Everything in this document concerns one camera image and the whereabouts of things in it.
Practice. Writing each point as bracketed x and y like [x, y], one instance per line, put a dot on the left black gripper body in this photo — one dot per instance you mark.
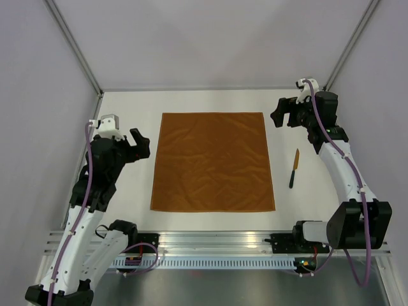
[125, 153]

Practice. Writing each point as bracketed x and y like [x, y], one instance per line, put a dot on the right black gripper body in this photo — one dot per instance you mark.
[301, 114]

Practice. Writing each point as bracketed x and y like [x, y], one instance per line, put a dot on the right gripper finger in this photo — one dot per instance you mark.
[284, 105]
[278, 118]

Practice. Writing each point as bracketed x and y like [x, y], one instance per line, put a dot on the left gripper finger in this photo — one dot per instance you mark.
[137, 136]
[143, 148]

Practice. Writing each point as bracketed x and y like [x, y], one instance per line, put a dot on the orange cloth napkin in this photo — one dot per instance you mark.
[212, 162]

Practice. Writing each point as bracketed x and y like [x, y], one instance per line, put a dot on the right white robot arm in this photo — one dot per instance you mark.
[361, 219]

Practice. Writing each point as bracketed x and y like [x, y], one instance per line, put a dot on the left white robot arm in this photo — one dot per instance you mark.
[73, 274]

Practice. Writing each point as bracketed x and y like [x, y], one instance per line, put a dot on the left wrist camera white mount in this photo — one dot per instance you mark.
[108, 127]

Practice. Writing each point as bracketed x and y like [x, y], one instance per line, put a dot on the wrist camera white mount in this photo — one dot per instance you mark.
[108, 127]
[304, 85]

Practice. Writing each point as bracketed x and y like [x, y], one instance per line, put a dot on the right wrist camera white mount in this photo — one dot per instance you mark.
[304, 85]

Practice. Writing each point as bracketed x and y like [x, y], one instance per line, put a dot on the left aluminium frame post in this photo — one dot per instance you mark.
[63, 26]

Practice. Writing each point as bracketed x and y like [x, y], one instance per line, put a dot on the aluminium frame post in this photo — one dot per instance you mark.
[63, 26]
[352, 42]

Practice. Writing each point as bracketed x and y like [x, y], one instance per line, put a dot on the aluminium mounting rail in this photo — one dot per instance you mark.
[211, 243]

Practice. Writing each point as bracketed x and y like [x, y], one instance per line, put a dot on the white slotted cable duct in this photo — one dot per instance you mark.
[225, 263]

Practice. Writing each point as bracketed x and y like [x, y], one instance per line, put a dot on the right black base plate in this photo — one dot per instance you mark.
[286, 243]

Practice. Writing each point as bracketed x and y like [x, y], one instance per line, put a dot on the right aluminium frame post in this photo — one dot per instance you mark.
[352, 42]

